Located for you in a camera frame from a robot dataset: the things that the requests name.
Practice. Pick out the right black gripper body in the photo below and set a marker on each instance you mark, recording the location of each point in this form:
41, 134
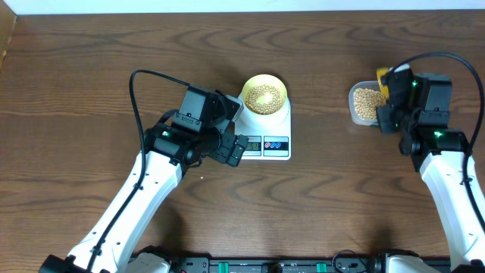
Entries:
389, 118

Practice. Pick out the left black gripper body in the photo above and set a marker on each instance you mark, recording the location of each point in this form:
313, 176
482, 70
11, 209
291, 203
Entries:
222, 152

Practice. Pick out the yellow measuring scoop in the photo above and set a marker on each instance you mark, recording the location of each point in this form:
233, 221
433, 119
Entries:
381, 72

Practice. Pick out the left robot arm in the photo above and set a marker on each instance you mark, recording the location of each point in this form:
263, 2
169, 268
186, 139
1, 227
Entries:
179, 141

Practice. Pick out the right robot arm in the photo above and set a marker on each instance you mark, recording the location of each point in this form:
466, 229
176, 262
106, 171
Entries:
417, 106

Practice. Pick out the white digital kitchen scale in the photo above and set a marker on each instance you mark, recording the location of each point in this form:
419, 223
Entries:
270, 136

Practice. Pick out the soybeans in bowl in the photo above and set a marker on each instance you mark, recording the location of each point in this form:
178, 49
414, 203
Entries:
264, 99

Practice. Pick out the pale yellow bowl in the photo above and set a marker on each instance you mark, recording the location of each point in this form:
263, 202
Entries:
260, 80

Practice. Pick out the clear plastic container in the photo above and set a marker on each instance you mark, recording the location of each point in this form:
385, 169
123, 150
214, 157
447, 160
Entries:
355, 118

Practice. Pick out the soybeans pile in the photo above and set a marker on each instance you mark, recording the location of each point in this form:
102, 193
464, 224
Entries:
366, 101

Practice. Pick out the cardboard box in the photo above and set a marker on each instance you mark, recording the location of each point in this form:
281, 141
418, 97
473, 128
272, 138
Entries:
8, 20

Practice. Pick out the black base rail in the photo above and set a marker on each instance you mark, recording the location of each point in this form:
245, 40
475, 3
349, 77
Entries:
265, 263

